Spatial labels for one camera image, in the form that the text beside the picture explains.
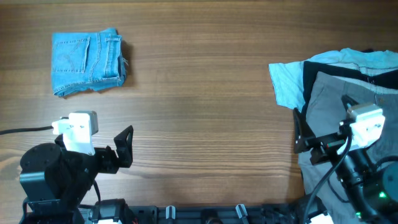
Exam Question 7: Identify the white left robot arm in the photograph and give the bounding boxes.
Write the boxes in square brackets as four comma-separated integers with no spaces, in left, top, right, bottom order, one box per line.
[19,126,134,223]

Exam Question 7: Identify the grey trousers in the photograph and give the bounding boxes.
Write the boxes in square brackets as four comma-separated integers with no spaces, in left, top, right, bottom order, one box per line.
[298,72,397,223]

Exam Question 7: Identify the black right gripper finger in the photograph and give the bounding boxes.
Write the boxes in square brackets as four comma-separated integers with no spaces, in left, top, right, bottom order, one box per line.
[293,108,315,154]
[341,95,359,111]

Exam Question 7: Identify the light blue denim jeans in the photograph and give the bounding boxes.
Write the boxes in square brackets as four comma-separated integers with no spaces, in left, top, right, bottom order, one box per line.
[51,27,126,97]

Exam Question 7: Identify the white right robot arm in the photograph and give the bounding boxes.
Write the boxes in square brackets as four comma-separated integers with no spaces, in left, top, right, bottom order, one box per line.
[293,95,397,223]

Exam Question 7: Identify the black garment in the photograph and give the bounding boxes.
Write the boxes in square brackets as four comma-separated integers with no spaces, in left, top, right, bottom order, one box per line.
[302,61,397,115]

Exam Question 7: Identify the light blue t-shirt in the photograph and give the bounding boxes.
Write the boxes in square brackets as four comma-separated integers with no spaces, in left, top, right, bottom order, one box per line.
[269,48,397,110]

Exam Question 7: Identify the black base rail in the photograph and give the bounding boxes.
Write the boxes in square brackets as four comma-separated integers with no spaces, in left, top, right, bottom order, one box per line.
[126,201,305,224]

